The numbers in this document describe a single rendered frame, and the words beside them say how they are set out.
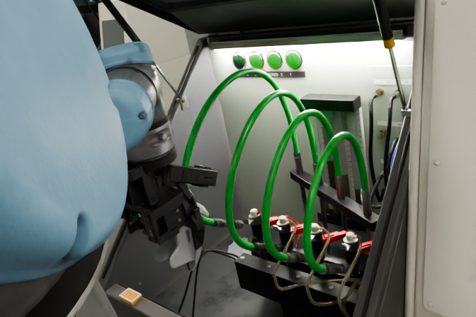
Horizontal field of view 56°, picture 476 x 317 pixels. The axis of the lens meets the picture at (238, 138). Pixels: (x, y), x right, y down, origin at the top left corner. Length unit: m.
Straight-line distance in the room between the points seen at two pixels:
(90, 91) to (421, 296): 0.81
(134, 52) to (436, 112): 0.48
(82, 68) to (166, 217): 0.51
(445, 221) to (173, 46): 3.43
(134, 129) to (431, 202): 0.53
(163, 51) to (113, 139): 3.83
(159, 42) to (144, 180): 3.37
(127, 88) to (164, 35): 3.52
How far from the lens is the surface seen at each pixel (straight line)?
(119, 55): 0.58
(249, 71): 0.98
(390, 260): 0.83
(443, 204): 0.83
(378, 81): 1.07
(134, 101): 0.47
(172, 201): 0.65
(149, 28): 3.93
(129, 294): 1.16
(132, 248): 1.23
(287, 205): 1.39
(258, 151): 1.35
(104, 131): 0.16
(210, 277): 1.34
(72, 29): 0.17
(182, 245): 0.70
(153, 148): 0.61
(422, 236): 0.86
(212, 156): 1.37
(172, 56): 4.04
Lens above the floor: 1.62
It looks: 21 degrees down
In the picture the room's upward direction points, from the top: 12 degrees counter-clockwise
